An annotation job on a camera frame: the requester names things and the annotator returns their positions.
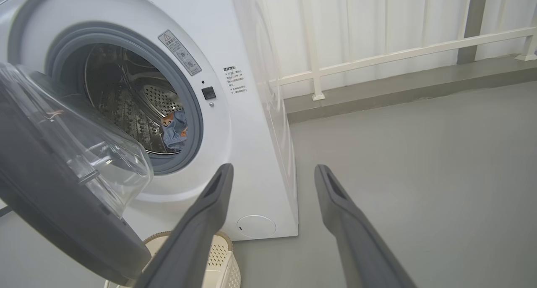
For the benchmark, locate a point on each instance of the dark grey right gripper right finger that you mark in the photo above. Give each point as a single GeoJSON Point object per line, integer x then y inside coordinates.
{"type": "Point", "coordinates": [361, 246]}

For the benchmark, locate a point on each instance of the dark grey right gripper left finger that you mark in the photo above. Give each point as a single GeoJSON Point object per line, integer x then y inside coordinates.
{"type": "Point", "coordinates": [188, 242]}

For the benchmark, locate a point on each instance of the blue cartoon print garment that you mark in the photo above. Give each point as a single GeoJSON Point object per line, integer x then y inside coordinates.
{"type": "Point", "coordinates": [175, 132]}

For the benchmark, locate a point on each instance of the black round glass washer door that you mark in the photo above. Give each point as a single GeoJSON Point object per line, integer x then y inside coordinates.
{"type": "Point", "coordinates": [46, 195]}

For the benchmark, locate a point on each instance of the white front-load washing machine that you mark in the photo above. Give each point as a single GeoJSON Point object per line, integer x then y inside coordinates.
{"type": "Point", "coordinates": [247, 153]}

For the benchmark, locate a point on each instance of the perforated steel washer drum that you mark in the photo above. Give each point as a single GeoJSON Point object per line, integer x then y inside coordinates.
{"type": "Point", "coordinates": [138, 107]}

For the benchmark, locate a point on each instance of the black door latch socket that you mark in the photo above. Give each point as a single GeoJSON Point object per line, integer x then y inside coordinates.
{"type": "Point", "coordinates": [209, 93]}

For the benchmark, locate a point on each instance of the cream perforated laundry basket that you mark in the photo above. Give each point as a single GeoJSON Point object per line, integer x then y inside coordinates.
{"type": "Point", "coordinates": [222, 258]}

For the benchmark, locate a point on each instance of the round white filter cover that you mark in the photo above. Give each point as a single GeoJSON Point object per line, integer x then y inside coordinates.
{"type": "Point", "coordinates": [256, 226]}

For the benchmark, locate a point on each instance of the white metal railing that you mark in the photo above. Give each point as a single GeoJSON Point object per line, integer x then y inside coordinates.
{"type": "Point", "coordinates": [377, 58]}

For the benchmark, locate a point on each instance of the grey warning sticker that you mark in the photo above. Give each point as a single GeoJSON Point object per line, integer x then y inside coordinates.
{"type": "Point", "coordinates": [179, 53]}

